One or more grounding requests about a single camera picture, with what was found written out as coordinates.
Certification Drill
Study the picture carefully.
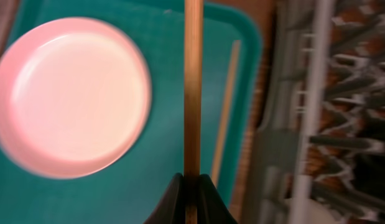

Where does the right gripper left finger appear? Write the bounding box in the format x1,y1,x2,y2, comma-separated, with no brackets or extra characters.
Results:
144,173,185,224

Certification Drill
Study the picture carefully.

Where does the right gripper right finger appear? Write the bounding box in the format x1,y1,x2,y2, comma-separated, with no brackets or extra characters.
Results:
198,174,237,224

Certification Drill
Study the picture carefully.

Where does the wooden chopstick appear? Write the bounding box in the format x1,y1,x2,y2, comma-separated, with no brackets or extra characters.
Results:
211,40,241,187
183,0,204,224

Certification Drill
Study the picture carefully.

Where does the pink round plate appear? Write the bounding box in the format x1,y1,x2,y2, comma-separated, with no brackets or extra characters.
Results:
0,17,152,179

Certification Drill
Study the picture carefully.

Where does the teal plastic tray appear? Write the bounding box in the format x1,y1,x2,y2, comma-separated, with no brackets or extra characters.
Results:
0,0,262,224

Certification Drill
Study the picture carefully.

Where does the grey dish rack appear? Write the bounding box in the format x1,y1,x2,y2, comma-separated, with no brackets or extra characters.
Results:
240,0,385,223

